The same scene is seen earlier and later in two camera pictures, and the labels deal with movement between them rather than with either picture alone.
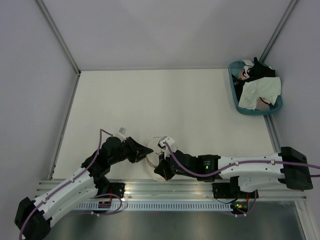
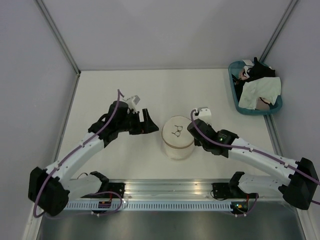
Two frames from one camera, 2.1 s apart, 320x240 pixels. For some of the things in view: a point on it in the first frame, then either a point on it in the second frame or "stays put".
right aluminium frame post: x=278 y=30 stays put
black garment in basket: x=257 y=70 stays put
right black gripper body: x=173 y=171 → x=197 y=142
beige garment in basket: x=262 y=104 stays put
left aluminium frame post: x=61 y=37 stays put
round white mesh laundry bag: x=152 y=160 → x=178 y=141
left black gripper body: x=127 y=151 → x=134 y=124
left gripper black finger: x=141 y=150 → x=148 y=125
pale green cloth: x=269 y=89 stays put
